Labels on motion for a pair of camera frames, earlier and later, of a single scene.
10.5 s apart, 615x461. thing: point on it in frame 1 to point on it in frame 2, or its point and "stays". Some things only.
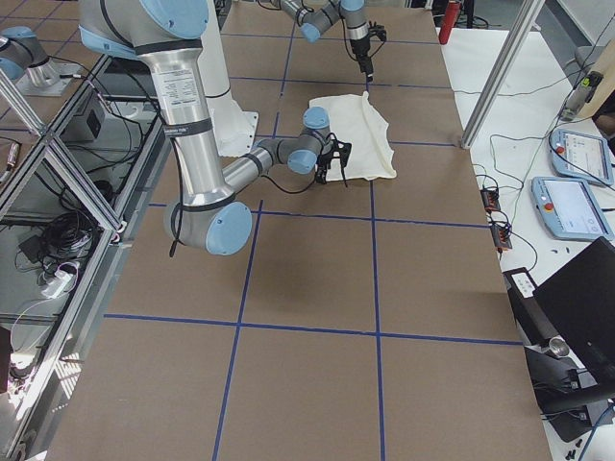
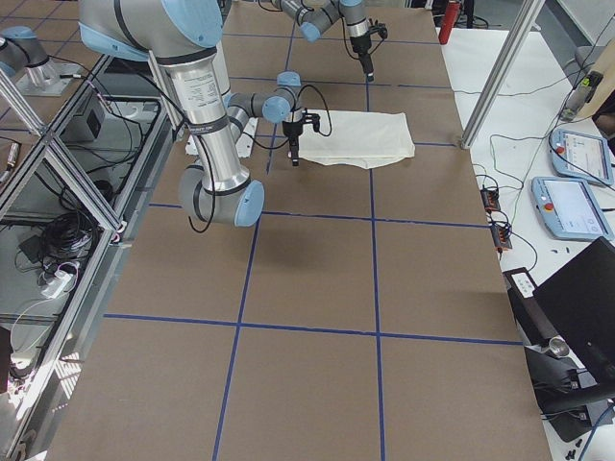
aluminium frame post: x=526 y=15 stays
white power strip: x=57 y=285 stays
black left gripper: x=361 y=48 stays
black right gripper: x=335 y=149 to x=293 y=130
